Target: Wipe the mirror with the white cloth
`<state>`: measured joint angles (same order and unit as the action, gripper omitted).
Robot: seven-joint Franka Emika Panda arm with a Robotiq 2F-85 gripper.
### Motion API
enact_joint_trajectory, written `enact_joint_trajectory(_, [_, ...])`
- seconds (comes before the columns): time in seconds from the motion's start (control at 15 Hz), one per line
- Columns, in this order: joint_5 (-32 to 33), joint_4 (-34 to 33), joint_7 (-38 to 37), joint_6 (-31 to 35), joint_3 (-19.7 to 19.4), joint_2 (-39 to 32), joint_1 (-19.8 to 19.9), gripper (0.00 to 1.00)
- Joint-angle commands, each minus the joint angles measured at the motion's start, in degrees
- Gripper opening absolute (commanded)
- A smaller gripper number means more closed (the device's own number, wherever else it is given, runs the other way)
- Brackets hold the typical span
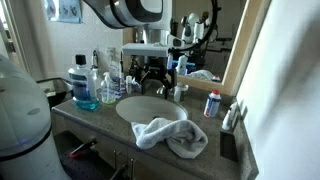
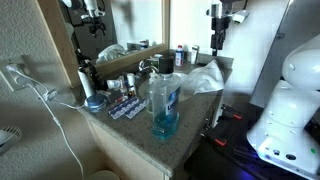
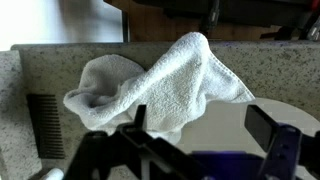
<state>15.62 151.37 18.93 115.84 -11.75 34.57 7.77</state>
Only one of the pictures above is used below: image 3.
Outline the white sink basin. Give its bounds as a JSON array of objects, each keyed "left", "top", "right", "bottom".
[{"left": 174, "top": 97, "right": 320, "bottom": 180}]

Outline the black plastic comb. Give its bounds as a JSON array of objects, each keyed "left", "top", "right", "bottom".
[{"left": 26, "top": 94, "right": 66, "bottom": 160}]

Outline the black clamp with orange handle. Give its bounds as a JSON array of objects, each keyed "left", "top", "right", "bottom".
[
  {"left": 199, "top": 0, "right": 222, "bottom": 33},
  {"left": 298, "top": 0, "right": 320, "bottom": 42}
]

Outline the white terry cloth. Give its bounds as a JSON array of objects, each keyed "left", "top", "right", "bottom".
[{"left": 63, "top": 31, "right": 256, "bottom": 145}]

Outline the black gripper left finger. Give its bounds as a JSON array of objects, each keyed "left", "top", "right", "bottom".
[{"left": 63, "top": 104, "right": 208, "bottom": 180}]

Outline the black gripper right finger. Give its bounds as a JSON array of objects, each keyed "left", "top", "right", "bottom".
[{"left": 244, "top": 104, "right": 320, "bottom": 180}]

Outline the white squeeze tube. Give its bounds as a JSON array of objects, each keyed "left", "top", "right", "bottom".
[{"left": 41, "top": 167, "right": 64, "bottom": 180}]

